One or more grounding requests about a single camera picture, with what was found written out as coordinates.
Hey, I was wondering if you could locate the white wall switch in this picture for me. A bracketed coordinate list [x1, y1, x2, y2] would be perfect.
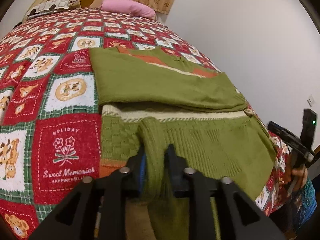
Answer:
[307, 95, 315, 108]

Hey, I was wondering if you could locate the green knitted sweater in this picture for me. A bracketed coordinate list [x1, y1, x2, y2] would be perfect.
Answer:
[89, 47, 276, 239]

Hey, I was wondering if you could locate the grey patterned pillow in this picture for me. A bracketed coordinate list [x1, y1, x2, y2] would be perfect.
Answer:
[25, 0, 77, 17]

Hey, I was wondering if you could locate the pink pillow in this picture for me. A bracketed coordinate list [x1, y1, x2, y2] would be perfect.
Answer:
[100, 0, 156, 20]

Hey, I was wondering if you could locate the person's right hand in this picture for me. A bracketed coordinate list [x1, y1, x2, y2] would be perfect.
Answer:
[283, 154, 308, 195]

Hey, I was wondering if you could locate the red patchwork bear bedspread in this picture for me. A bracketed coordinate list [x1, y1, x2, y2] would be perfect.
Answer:
[1, 8, 289, 239]

